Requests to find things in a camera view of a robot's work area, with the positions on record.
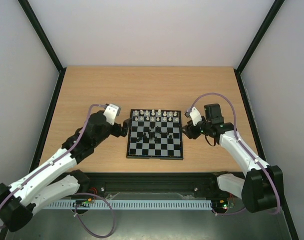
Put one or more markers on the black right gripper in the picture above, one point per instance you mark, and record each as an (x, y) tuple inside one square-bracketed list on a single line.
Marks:
[(191, 129)]

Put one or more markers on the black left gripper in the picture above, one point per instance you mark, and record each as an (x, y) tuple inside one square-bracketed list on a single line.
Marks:
[(118, 132)]

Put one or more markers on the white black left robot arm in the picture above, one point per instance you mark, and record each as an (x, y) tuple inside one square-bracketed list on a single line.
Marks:
[(22, 199)]

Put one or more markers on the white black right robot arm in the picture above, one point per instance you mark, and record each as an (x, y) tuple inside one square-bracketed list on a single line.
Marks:
[(262, 187)]

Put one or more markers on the black white chess board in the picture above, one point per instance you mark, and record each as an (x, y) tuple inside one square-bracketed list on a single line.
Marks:
[(162, 136)]

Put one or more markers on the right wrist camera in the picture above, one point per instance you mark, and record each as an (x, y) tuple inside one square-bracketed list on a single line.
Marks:
[(194, 115)]

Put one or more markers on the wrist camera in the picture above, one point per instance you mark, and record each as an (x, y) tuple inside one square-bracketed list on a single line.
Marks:
[(111, 112), (194, 115)]

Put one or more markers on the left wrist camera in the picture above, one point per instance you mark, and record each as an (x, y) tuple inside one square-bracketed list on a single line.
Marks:
[(111, 112)]

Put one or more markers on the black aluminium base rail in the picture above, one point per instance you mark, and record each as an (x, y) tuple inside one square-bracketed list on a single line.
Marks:
[(200, 185)]

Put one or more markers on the light blue cable duct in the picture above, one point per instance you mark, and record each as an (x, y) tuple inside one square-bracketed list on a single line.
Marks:
[(131, 205)]

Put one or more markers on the black frame post right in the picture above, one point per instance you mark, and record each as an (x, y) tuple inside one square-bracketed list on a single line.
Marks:
[(270, 16)]

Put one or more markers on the black frame post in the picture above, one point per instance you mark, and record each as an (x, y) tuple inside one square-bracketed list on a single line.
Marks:
[(30, 14), (270, 16)]

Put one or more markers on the black frame post left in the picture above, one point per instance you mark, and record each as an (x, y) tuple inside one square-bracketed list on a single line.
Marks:
[(30, 14)]

